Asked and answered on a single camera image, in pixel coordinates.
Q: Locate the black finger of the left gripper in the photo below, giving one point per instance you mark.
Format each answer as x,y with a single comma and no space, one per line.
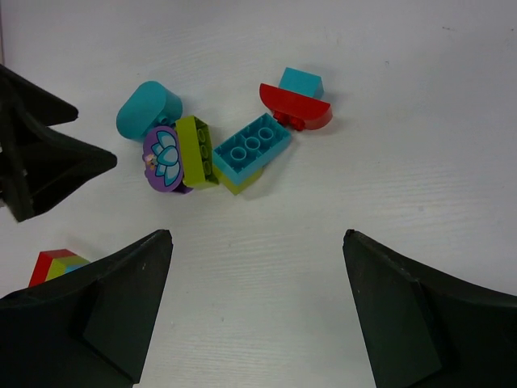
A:
40,167

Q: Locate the lime green lego brick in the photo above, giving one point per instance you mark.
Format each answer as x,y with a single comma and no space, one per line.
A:
196,153

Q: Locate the small teal lego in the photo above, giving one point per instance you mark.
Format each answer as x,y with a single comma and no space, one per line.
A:
302,83

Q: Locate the red curved lego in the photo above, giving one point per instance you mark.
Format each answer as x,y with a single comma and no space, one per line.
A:
294,110

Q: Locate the red green teal brick stack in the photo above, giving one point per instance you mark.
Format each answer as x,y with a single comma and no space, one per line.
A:
55,263

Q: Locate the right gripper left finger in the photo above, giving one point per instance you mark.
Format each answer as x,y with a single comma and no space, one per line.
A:
88,328

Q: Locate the purple flower lego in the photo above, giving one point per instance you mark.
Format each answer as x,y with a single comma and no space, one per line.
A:
163,161

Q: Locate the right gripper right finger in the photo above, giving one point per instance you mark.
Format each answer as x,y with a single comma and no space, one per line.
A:
425,328

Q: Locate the teal rounded lego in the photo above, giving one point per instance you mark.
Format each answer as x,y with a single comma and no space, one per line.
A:
149,106

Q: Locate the teal and green brick stack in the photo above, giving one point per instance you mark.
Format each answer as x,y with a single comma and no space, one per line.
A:
239,161

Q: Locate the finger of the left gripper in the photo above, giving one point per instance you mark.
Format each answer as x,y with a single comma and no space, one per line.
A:
28,114

